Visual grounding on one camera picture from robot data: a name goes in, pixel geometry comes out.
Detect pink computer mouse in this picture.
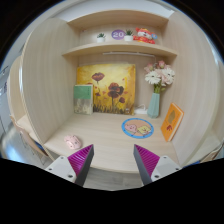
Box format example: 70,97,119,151
64,135,81,149

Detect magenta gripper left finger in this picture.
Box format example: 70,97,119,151
45,143,95,187

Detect purple round number sign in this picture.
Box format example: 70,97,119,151
111,29,125,40

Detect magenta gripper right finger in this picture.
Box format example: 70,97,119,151
133,143,183,186

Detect teal ribbed vase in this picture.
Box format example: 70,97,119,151
147,93,160,118

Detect left small potted plant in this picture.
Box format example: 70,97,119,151
97,33,106,43

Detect right small potted plant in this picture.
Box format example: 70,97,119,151
124,29,133,41

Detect wooden desk hutch shelf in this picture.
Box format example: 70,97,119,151
19,10,217,172

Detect yellow poppy flower painting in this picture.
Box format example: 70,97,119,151
76,64,136,115

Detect orange leaf book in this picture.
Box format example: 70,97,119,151
161,103,184,142

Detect round cartoon mouse pad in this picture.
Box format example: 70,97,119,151
121,118,154,139

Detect white power adapter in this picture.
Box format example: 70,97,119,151
134,104,147,114

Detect green book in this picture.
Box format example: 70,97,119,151
74,84,93,115

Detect small potted plant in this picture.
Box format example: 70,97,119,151
124,29,133,41
97,33,106,43

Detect wooden chair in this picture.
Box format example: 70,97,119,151
10,115,48,156

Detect pink white flower bouquet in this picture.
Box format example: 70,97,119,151
144,60,175,94

